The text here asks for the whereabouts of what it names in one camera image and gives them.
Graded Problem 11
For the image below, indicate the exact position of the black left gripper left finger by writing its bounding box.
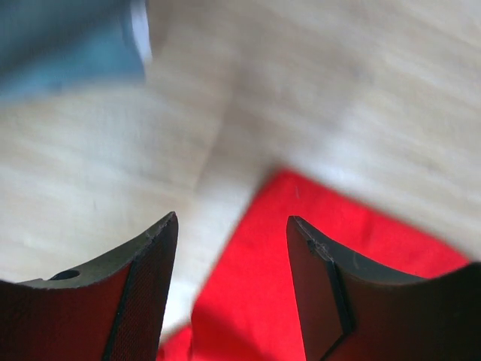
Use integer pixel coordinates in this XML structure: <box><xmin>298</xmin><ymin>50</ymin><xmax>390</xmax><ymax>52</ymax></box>
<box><xmin>1</xmin><ymin>212</ymin><xmax>177</xmax><ymax>360</ymax></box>

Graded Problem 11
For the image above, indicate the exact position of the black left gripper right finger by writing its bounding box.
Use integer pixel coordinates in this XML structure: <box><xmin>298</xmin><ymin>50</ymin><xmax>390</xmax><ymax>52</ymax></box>
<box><xmin>286</xmin><ymin>217</ymin><xmax>480</xmax><ymax>360</ymax></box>

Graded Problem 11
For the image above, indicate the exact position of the red t shirt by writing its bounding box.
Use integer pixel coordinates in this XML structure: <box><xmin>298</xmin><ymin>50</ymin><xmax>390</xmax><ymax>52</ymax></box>
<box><xmin>157</xmin><ymin>170</ymin><xmax>468</xmax><ymax>360</ymax></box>

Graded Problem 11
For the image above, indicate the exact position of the teal folded t shirt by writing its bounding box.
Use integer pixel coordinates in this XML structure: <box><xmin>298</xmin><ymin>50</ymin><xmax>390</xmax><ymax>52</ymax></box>
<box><xmin>1</xmin><ymin>0</ymin><xmax>152</xmax><ymax>102</ymax></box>

